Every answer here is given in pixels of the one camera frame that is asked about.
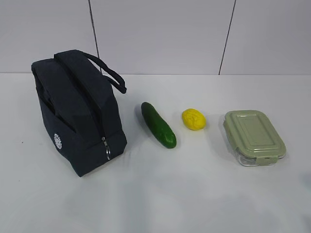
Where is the green cucumber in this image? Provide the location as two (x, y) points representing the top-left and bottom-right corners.
(141, 102), (177, 149)

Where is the yellow lemon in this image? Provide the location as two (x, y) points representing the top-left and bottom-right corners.
(182, 109), (207, 131)

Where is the dark navy lunch bag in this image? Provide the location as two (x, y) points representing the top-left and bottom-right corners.
(31, 50), (127, 177)

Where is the glass container with green lid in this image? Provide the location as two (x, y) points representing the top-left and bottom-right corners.
(223, 110), (286, 166)

